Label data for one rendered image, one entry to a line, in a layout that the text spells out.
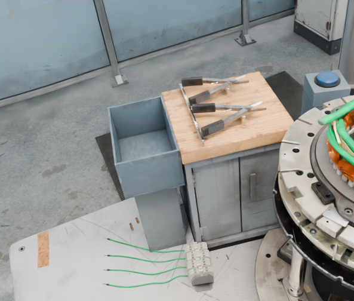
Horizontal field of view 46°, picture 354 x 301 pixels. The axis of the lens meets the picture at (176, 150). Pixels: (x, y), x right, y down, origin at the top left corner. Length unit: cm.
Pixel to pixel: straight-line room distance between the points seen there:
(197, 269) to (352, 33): 61
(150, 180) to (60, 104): 222
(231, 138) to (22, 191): 178
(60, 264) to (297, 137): 57
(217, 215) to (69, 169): 163
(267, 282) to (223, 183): 20
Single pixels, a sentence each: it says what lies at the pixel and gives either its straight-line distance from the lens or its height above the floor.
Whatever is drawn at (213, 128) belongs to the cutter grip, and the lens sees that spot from 68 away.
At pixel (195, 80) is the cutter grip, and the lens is 80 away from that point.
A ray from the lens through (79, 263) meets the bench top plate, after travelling 94.
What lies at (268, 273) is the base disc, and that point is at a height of 80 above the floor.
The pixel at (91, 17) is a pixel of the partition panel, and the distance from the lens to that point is 275.
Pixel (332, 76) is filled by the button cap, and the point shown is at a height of 104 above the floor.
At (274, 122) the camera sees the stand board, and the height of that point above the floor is 107.
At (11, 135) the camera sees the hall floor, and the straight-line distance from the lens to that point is 279.
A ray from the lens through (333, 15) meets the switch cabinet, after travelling 296.
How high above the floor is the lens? 152
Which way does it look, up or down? 41 degrees down
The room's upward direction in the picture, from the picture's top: 9 degrees counter-clockwise
